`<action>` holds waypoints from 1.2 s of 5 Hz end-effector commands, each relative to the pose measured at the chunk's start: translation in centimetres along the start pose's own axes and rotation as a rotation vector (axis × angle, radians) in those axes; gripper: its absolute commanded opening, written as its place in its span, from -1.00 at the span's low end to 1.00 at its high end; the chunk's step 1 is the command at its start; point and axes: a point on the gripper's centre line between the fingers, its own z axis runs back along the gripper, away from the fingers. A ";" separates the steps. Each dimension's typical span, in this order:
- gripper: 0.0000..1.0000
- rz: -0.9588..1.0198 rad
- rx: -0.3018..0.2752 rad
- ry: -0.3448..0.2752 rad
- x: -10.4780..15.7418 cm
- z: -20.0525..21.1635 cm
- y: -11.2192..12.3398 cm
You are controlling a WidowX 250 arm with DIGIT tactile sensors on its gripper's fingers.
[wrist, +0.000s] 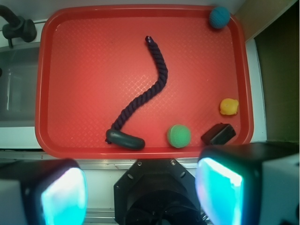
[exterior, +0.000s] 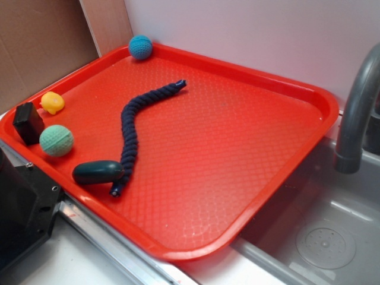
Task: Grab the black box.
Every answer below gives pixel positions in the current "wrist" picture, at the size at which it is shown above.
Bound grey toy faucet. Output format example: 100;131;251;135
0;5;37;49

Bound green rubber ball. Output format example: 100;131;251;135
167;124;191;148

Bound dark green toy cucumber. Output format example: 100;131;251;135
106;129;145;150

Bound blue knitted ball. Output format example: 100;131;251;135
209;7;230;29

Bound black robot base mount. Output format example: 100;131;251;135
113;159;208;225

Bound yellow rubber duck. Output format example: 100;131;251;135
219;98;239;116

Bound black box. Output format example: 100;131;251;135
201;123;236;145

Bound dark purple rope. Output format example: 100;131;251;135
105;35;169;144

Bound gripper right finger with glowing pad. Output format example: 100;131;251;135
195;142;300;225

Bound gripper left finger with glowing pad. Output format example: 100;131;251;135
0;159;88;225

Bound red plastic tray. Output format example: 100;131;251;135
35;5;254;159

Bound brown cardboard panel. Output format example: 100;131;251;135
236;0;300;143

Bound grey toy sink basin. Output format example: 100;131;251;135
0;47;39;127

